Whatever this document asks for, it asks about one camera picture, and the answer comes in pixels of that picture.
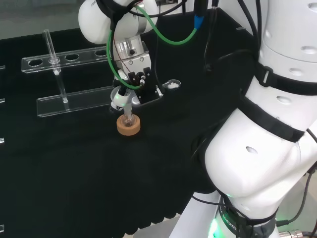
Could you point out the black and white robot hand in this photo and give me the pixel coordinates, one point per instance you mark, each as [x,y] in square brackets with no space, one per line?
[133,64]

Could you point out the translucent plastic funnel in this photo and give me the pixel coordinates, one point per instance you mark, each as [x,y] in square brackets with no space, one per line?
[128,112]

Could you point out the glass weighing funnel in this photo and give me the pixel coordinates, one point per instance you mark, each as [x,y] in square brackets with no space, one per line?
[172,85]

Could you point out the small round-bottom glass flask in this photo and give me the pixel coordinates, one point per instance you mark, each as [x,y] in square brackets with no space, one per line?
[129,121]

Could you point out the clear acrylic funnel stand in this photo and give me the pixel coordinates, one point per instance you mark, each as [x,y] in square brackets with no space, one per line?
[74,99]

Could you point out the black bench cloth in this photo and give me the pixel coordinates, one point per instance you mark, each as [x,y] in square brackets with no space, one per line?
[74,173]

